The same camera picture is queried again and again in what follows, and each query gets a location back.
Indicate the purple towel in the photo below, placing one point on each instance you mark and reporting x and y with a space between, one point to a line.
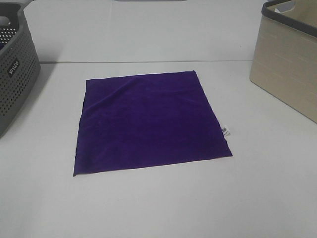
141 121

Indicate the beige bin with grey rim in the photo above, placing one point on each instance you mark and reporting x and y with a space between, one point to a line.
285 57

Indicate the grey perforated plastic basket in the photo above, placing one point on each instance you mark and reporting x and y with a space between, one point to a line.
19 62

